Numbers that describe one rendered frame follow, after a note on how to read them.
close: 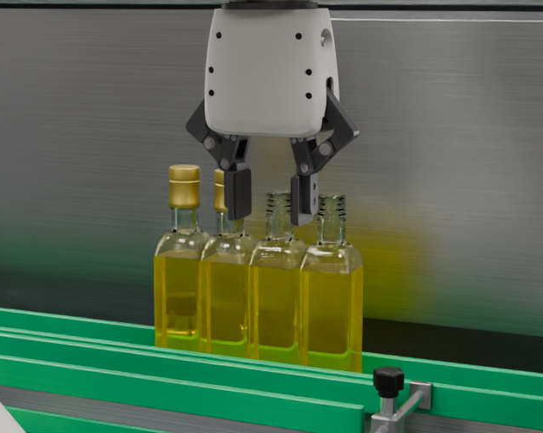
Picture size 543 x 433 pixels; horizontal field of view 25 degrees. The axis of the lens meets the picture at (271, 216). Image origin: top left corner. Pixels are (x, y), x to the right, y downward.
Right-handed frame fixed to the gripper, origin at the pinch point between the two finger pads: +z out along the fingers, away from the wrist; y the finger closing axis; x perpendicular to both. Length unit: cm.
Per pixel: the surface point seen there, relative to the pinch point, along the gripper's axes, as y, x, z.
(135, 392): 22.1, -15.6, 23.9
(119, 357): 28.3, -23.1, 23.0
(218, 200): 18.2, -27.6, 5.7
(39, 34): 52, -45, -11
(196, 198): 21.7, -29.1, 5.9
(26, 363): 35.3, -15.7, 22.5
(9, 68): 57, -45, -6
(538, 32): -12.4, -41.4, -11.8
